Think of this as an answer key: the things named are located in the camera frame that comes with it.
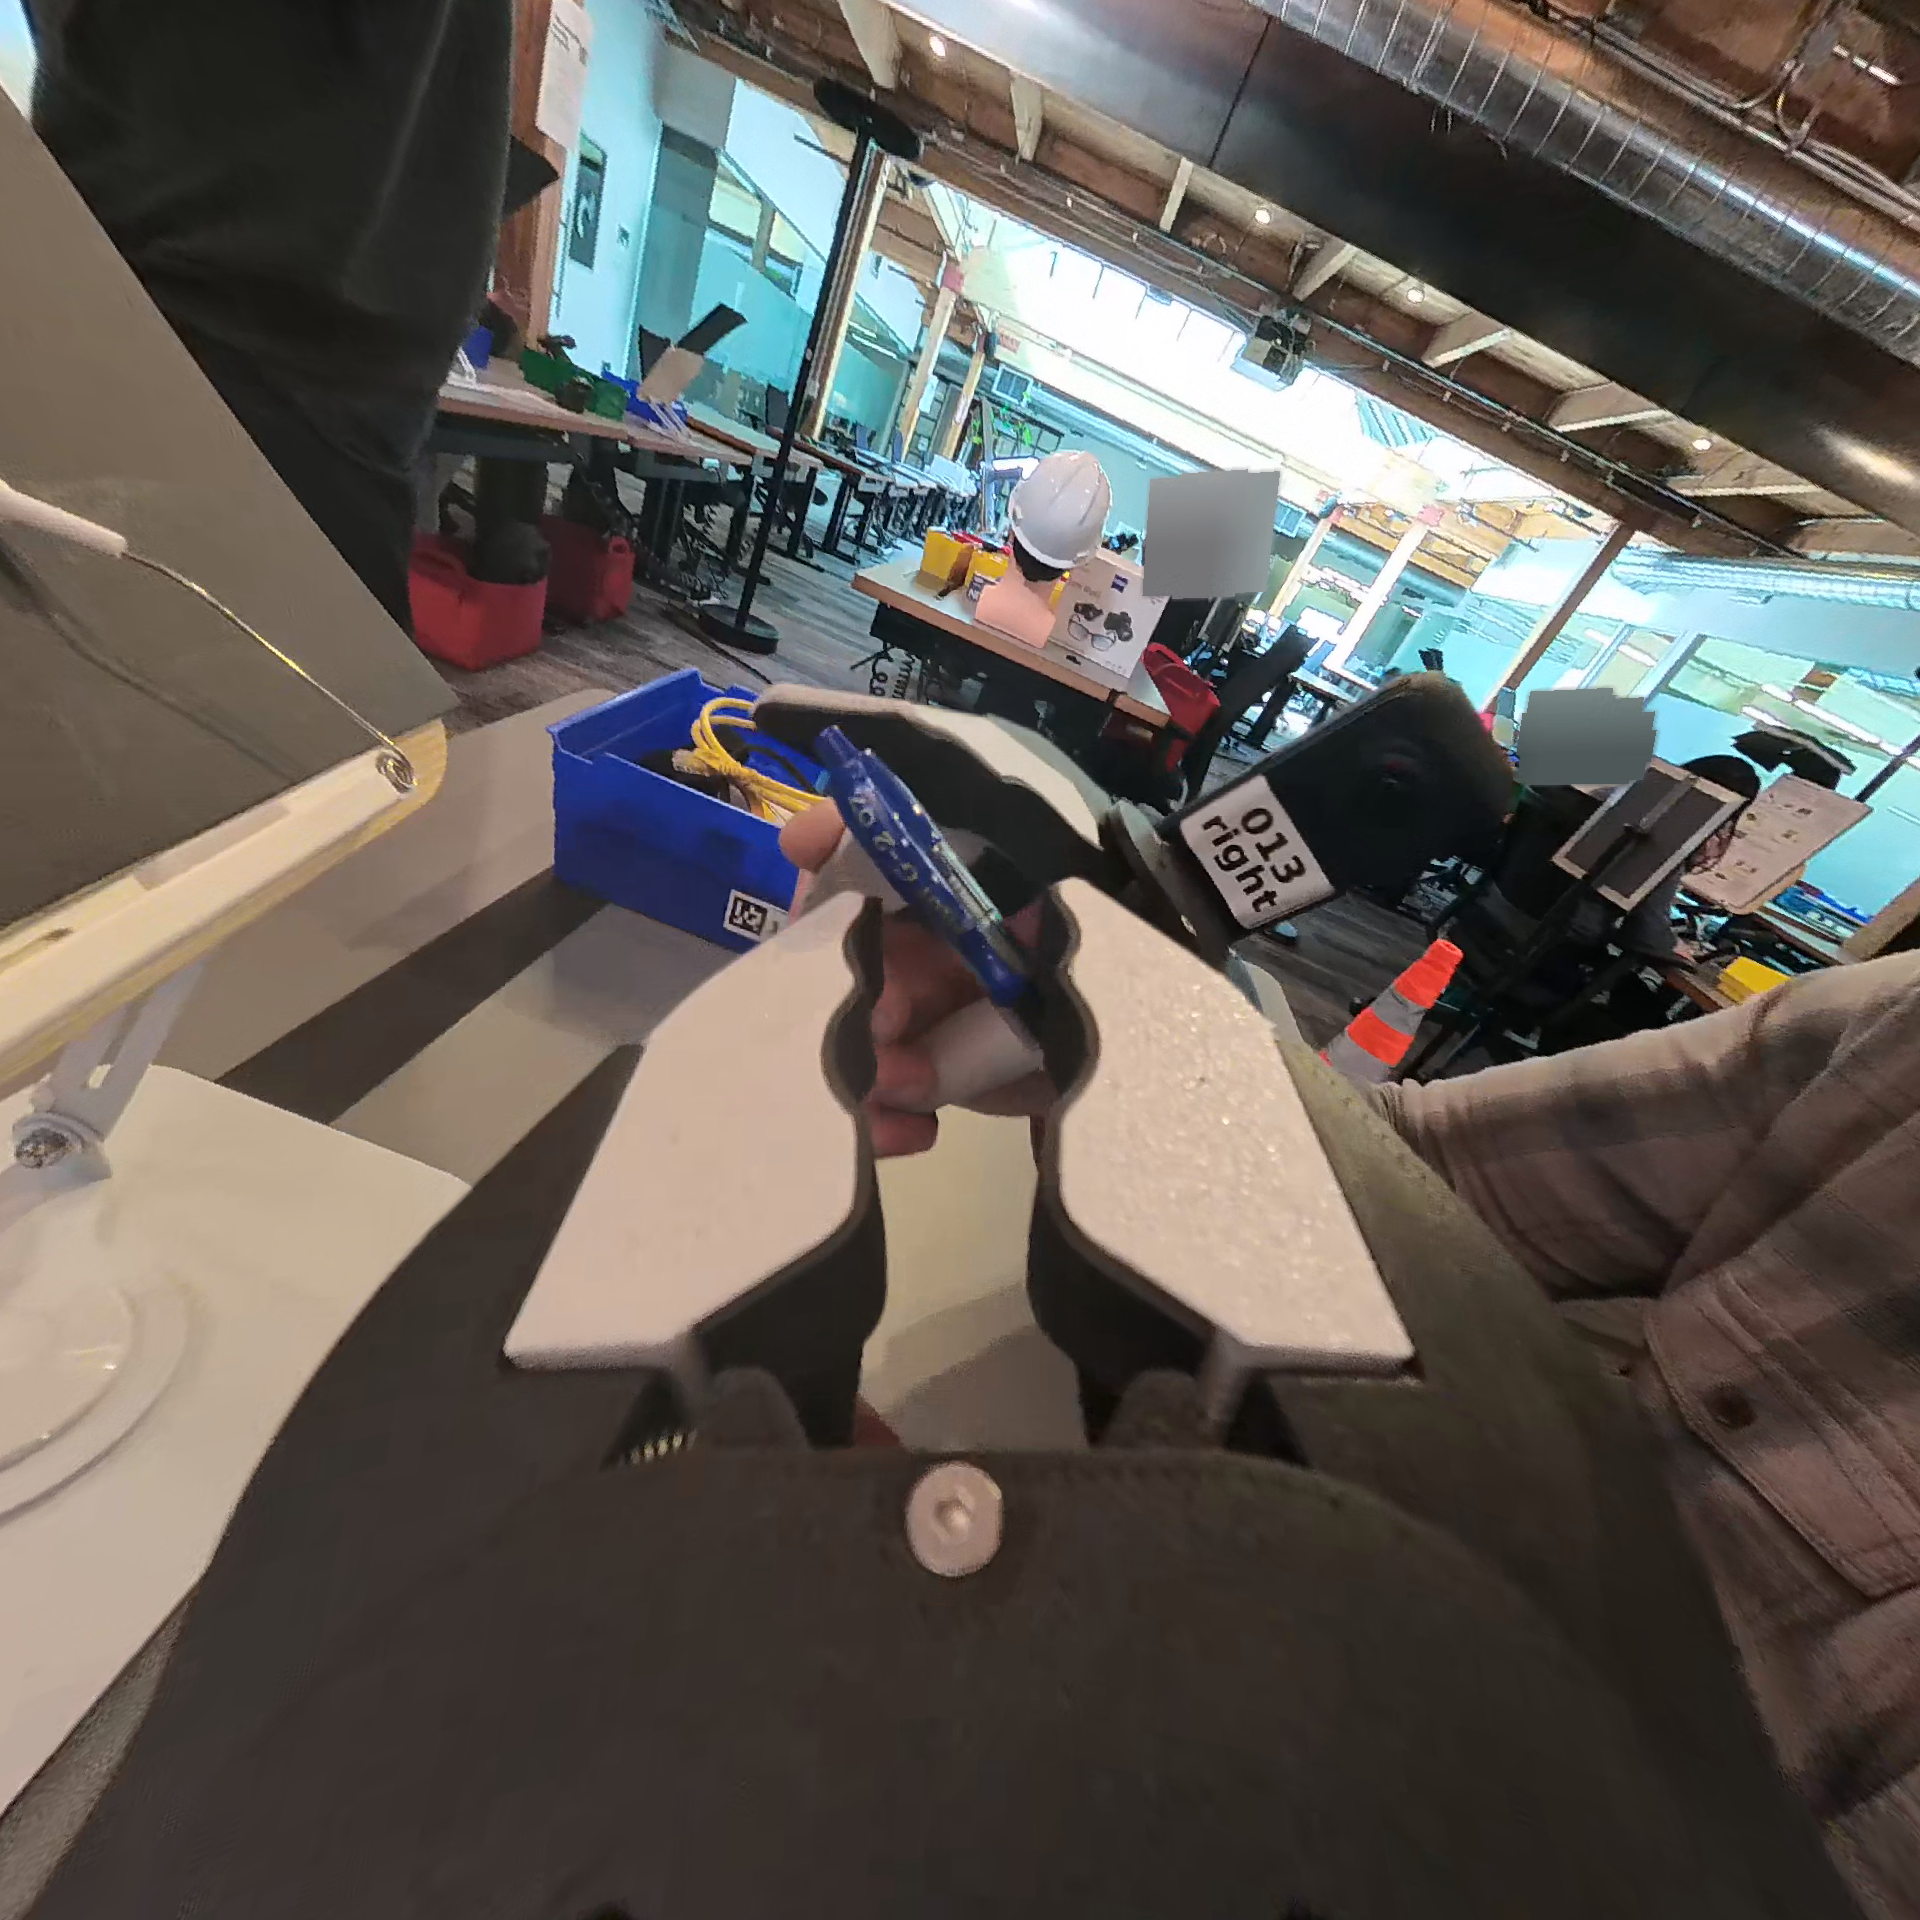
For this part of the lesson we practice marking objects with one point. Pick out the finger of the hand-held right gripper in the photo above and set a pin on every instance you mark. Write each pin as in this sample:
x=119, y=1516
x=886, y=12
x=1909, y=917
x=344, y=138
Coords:
x=858, y=879
x=998, y=765

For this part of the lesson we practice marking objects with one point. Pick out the white product box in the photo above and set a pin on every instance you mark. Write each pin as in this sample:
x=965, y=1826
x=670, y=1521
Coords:
x=1103, y=622

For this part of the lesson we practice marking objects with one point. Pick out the mannequin head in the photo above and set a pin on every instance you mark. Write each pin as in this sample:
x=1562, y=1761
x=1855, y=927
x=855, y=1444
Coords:
x=1021, y=601

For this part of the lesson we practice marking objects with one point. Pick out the person's right forearm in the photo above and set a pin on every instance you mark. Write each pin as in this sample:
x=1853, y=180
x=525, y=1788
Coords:
x=1652, y=1142

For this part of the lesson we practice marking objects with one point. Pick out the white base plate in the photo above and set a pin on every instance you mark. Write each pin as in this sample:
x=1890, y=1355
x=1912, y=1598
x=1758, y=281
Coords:
x=300, y=1276

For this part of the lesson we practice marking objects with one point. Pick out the wooden work table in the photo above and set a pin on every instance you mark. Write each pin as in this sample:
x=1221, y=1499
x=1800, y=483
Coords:
x=931, y=601

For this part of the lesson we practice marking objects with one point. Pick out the grey-topped wooden board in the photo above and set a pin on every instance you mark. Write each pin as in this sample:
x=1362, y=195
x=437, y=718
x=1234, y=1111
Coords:
x=182, y=524

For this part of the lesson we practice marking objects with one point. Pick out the black pole stand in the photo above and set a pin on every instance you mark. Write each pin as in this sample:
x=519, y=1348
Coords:
x=819, y=361

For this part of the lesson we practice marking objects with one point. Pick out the red storage box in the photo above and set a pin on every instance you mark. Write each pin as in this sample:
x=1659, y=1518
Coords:
x=588, y=570
x=475, y=617

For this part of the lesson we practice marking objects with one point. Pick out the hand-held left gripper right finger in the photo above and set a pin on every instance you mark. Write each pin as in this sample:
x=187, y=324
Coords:
x=1215, y=1142

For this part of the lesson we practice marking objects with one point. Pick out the ceiling projector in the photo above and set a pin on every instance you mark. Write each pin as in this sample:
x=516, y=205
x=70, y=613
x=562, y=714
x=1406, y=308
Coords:
x=1276, y=348

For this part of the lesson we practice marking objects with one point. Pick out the blue pen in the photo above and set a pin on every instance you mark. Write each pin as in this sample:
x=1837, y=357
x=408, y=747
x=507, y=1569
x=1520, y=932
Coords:
x=916, y=852

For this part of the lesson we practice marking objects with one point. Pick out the white stand bracket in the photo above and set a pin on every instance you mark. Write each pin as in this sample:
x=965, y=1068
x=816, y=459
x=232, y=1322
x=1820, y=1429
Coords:
x=90, y=1079

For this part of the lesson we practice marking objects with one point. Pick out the red office chair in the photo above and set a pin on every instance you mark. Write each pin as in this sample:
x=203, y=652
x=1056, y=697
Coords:
x=1186, y=699

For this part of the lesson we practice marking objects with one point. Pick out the long wooden desk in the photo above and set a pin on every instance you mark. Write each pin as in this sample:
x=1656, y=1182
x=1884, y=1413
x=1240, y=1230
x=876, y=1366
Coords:
x=599, y=428

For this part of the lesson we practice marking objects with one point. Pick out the wall poster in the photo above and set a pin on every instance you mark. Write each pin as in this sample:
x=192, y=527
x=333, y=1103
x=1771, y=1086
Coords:
x=586, y=203

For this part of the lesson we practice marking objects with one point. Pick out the white hard hat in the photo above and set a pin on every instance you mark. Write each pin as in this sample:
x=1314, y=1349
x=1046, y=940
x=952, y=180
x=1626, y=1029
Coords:
x=1059, y=510

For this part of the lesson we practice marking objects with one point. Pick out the green bin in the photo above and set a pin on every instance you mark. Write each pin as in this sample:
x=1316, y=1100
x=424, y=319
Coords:
x=580, y=388

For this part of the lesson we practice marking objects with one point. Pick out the person's plaid shirt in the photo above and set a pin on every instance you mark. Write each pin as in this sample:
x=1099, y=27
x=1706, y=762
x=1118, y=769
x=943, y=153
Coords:
x=1800, y=1500

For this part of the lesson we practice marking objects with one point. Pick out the blue plastic bin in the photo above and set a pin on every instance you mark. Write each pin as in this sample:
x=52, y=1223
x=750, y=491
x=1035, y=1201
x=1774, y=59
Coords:
x=645, y=841

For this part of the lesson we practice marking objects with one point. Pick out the person's right hand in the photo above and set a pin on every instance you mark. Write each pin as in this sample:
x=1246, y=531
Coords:
x=909, y=1036

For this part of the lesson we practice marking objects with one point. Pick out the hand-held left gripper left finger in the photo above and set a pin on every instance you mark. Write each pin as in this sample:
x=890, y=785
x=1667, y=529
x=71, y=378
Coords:
x=706, y=1142

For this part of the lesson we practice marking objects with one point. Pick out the yellow bin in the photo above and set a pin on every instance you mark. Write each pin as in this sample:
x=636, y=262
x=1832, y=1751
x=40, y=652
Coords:
x=944, y=559

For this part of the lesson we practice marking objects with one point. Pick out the silver ventilation duct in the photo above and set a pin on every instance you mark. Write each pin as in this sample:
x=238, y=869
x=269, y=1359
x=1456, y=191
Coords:
x=1652, y=165

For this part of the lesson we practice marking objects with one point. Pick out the orange traffic cone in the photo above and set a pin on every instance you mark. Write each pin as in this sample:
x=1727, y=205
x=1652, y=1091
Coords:
x=1395, y=1020

